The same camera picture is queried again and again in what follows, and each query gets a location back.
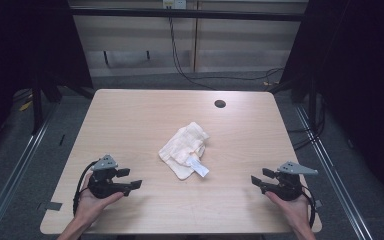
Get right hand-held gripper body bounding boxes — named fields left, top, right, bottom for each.
left=265, top=161, right=319, bottom=202

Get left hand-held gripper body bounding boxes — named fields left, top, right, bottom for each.
left=87, top=154, right=128, bottom=200

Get white towel with label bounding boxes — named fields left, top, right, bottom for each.
left=158, top=121, right=211, bottom=181

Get person's right hand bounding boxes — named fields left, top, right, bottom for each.
left=264, top=190, right=310, bottom=228

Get person's left hand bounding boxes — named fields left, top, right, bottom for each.
left=75, top=173, right=125, bottom=223

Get black stand leg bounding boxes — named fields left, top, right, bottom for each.
left=31, top=85, right=45, bottom=135

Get yellow floor marker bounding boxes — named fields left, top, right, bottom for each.
left=18, top=100, right=34, bottom=112

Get black curtain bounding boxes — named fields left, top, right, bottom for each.
left=0, top=0, right=94, bottom=161
left=279, top=0, right=384, bottom=211

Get black horizontal bar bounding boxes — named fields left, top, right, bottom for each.
left=69, top=7, right=310, bottom=23

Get white power outlet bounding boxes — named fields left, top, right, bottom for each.
left=162, top=0, right=187, bottom=10

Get left hand-held gripper black cable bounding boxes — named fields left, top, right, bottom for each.
left=72, top=160, right=100, bottom=216

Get hand-held gripper black cable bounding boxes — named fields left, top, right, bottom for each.
left=72, top=160, right=100, bottom=216
left=299, top=184, right=317, bottom=229

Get right hand-held gripper black cable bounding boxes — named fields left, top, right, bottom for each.
left=299, top=184, right=317, bottom=229

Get metal floor rail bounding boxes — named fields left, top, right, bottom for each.
left=294, top=103, right=375, bottom=240
left=0, top=103, right=58, bottom=240

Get black floor cables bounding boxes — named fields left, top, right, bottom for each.
left=286, top=95, right=326, bottom=151

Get black wall cable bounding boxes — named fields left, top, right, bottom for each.
left=168, top=16, right=285, bottom=91

